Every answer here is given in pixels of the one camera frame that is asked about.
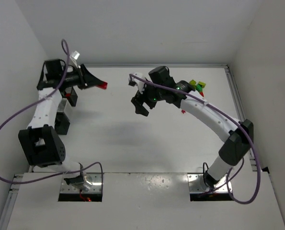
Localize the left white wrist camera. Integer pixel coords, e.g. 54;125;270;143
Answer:
70;51;80;69

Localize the white slotted container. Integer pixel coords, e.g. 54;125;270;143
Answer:
57;98;73;118

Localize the yellow-green lego brick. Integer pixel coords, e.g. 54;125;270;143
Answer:
189;80;196;87

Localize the black slotted container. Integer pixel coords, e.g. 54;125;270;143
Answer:
54;112;70;135
64;87;78;107

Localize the metal base plate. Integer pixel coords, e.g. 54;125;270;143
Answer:
60;173;102;195
187;173;228;194

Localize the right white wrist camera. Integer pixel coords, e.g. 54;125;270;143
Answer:
128;72;148;94

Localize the small red lego brick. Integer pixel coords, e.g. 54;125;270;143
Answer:
97;82;108;90

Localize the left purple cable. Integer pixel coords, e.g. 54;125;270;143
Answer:
0;39;103;185

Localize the purple cable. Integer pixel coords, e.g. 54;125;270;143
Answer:
0;39;103;185
128;73;262;205

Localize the black slotted container near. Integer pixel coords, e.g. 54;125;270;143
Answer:
54;112;70;135

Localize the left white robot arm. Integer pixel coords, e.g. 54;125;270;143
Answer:
18;59;107;191

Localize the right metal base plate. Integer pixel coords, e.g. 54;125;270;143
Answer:
187;173;228;194

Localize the green lego brick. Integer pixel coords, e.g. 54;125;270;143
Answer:
196;81;206;92

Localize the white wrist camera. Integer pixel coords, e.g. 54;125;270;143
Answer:
128;72;148;94
70;51;80;69

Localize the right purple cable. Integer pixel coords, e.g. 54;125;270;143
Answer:
128;73;262;205

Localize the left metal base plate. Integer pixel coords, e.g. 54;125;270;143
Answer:
60;173;102;195

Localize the black slotted container far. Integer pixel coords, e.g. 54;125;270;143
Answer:
64;87;78;107

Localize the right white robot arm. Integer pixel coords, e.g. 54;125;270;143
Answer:
128;66;253;191

